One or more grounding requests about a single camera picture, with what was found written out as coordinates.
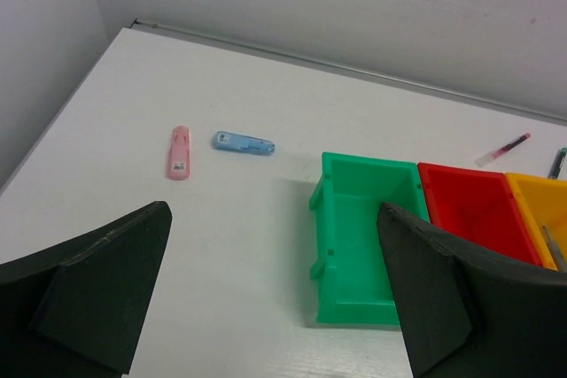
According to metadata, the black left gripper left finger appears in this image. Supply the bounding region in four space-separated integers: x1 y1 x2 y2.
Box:
1 201 172 377

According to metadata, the blue eraser stick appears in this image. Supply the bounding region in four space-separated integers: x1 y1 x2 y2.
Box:
212 131 276 156

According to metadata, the yellow plastic bin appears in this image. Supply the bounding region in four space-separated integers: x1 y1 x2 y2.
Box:
506 173 566 271

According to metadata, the green ink pen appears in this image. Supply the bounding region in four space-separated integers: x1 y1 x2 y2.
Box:
548 147 567 180

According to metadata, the dark red ink pen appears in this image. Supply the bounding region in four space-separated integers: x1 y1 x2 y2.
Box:
475 133 531 167

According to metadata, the green plastic bin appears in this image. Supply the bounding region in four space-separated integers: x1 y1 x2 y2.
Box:
309 152 430 327

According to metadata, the grey pen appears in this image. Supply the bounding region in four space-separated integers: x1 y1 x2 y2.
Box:
542 226 567 272

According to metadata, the red plastic bin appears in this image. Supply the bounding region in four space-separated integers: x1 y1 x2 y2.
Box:
417 162 545 266

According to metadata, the aluminium frame rail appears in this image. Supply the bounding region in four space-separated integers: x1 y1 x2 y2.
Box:
129 19 566 126

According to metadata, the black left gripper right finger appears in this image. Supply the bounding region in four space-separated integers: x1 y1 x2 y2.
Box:
377 203 566 377

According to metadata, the pink eraser stick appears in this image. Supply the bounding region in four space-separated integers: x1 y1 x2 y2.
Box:
167 126 190 181

